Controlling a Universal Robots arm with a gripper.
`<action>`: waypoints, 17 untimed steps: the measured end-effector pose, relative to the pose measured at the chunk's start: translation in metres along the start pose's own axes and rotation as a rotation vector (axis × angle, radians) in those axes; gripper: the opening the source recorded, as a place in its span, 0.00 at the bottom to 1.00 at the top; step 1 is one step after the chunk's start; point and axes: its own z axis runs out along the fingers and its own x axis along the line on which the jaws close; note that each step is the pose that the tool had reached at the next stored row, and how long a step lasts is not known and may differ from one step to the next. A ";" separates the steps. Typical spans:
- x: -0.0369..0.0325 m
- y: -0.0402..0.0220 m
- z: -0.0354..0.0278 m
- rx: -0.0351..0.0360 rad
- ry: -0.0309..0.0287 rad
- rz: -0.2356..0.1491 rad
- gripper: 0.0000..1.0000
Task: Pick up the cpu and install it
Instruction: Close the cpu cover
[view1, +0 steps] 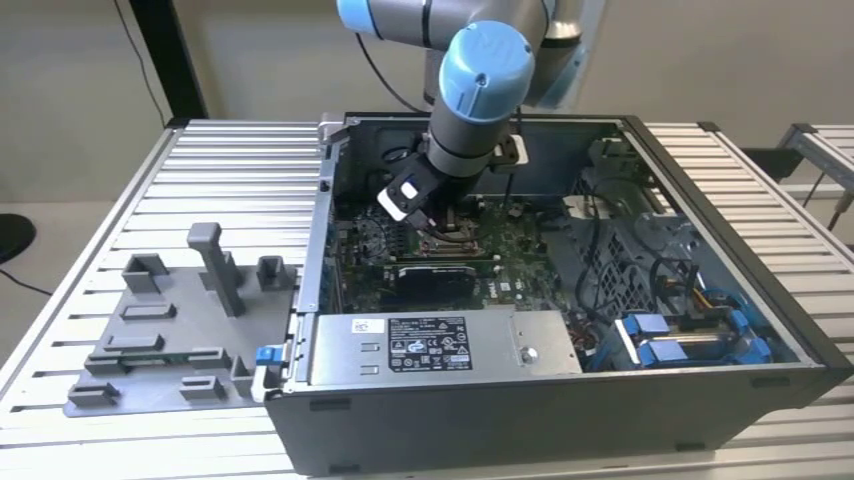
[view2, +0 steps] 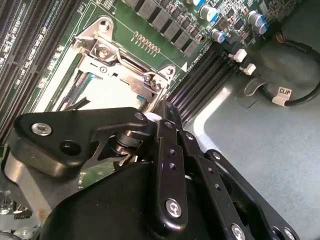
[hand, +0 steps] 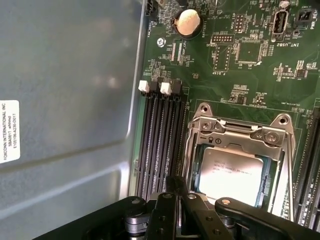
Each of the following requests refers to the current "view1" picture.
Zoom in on metal slat side table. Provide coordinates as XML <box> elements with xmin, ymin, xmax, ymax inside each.
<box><xmin>775</xmin><ymin>122</ymin><xmax>854</xmax><ymax>201</ymax></box>

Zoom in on black graphics card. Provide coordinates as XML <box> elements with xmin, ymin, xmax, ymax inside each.
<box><xmin>384</xmin><ymin>263</ymin><xmax>479</xmax><ymax>310</ymax></box>

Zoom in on black round stand base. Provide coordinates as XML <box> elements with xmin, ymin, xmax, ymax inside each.
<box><xmin>0</xmin><ymin>213</ymin><xmax>37</xmax><ymax>265</ymax></box>

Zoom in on green motherboard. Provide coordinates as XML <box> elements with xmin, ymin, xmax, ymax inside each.
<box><xmin>328</xmin><ymin>195</ymin><xmax>576</xmax><ymax>315</ymax></box>

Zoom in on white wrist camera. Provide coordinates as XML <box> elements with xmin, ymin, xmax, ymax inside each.
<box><xmin>494</xmin><ymin>133</ymin><xmax>534</xmax><ymax>171</ymax></box>
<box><xmin>376</xmin><ymin>172</ymin><xmax>436</xmax><ymax>222</ymax></box>

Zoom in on grey metal disk bay cage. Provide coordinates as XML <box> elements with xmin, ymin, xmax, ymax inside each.
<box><xmin>538</xmin><ymin>137</ymin><xmax>708</xmax><ymax>322</ymax></box>

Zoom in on silver CPU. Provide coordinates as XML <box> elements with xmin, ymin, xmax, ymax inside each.
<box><xmin>424</xmin><ymin>234</ymin><xmax>468</xmax><ymax>253</ymax></box>

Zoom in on grey parts rack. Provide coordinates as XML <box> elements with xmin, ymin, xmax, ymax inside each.
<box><xmin>61</xmin><ymin>221</ymin><xmax>303</xmax><ymax>420</ymax></box>

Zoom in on green RAM stick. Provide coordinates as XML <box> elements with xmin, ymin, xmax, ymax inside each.
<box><xmin>117</xmin><ymin>351</ymin><xmax>196</xmax><ymax>367</ymax></box>

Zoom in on grey power supply unit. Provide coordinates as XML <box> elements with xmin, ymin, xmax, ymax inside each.
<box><xmin>307</xmin><ymin>307</ymin><xmax>584</xmax><ymax>389</ymax></box>

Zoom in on hard disk in blue carrier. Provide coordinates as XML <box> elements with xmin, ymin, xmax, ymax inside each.
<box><xmin>612</xmin><ymin>310</ymin><xmax>755</xmax><ymax>337</ymax></box>
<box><xmin>632</xmin><ymin>332</ymin><xmax>777</xmax><ymax>370</ymax></box>

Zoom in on CPU socket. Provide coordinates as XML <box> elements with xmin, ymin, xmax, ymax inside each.
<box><xmin>411</xmin><ymin>216</ymin><xmax>487</xmax><ymax>260</ymax></box>

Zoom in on black vertical post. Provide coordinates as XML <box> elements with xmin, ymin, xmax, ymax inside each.
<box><xmin>128</xmin><ymin>0</ymin><xmax>209</xmax><ymax>121</ymax></box>

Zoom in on black and silver PC case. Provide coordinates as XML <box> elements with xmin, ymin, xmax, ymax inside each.
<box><xmin>261</xmin><ymin>110</ymin><xmax>854</xmax><ymax>477</ymax></box>

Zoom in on red black wire bundle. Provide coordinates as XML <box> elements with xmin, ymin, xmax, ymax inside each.
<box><xmin>566</xmin><ymin>309</ymin><xmax>606</xmax><ymax>357</ymax></box>

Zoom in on yellow red power wires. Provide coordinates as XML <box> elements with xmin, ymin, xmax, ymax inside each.
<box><xmin>655</xmin><ymin>257</ymin><xmax>712</xmax><ymax>315</ymax></box>

